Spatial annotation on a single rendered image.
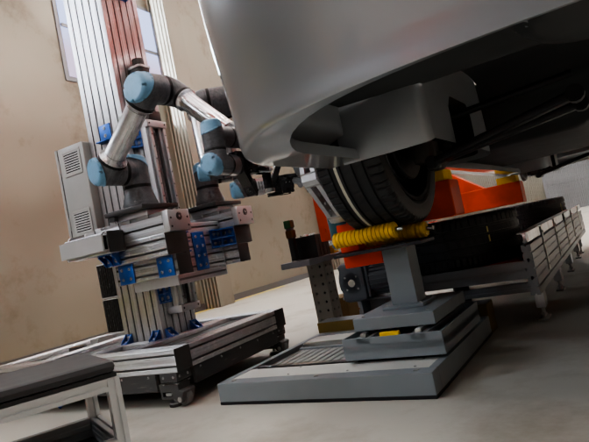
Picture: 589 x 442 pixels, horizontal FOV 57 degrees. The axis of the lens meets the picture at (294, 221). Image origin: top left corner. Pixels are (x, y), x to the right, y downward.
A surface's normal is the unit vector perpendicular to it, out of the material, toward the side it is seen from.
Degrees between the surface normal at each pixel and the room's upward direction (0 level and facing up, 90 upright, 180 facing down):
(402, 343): 90
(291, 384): 90
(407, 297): 90
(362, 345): 90
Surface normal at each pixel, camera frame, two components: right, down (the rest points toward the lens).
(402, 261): -0.51, 0.06
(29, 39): 0.86, -0.20
